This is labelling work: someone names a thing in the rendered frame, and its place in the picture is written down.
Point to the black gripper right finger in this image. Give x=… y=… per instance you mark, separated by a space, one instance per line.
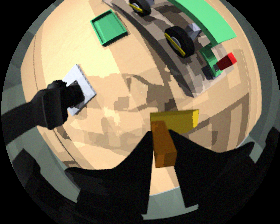
x=197 y=168

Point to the red-headed metal pin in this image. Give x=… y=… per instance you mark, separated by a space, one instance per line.
x=225 y=62

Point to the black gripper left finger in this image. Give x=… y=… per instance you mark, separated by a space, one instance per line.
x=131 y=179

